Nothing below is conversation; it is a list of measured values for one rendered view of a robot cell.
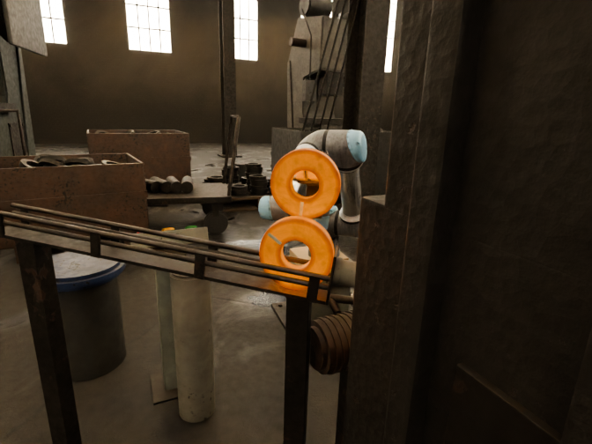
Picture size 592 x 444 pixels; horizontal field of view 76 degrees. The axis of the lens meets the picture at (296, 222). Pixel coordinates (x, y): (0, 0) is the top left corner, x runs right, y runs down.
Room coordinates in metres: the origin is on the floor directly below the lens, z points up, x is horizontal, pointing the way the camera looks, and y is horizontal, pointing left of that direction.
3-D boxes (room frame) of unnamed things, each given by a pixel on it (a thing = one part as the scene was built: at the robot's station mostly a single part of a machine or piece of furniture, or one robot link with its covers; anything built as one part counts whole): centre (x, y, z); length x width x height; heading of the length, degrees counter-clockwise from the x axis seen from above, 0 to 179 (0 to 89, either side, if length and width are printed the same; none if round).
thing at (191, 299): (1.07, 0.32, 0.26); 0.12 x 0.12 x 0.52
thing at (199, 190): (3.20, 1.10, 0.48); 1.18 x 0.65 x 0.96; 105
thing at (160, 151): (4.50, 1.87, 0.38); 1.03 x 0.83 x 0.75; 118
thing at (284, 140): (4.57, -0.41, 0.43); 1.23 x 0.93 x 0.87; 113
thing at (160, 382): (1.20, 0.42, 0.31); 0.24 x 0.16 x 0.62; 115
